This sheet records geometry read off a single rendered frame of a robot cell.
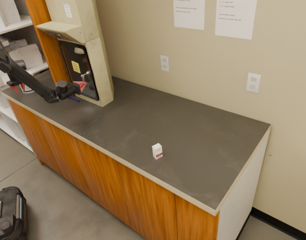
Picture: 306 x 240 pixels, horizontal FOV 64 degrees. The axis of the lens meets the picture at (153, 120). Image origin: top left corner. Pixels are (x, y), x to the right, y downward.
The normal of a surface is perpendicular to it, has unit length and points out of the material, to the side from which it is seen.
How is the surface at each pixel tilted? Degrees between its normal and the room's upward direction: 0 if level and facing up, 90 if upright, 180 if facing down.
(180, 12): 90
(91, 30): 90
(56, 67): 90
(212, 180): 0
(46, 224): 0
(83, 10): 90
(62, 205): 0
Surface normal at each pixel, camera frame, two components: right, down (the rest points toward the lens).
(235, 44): -0.62, 0.50
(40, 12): 0.78, 0.31
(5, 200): -0.09, -0.81
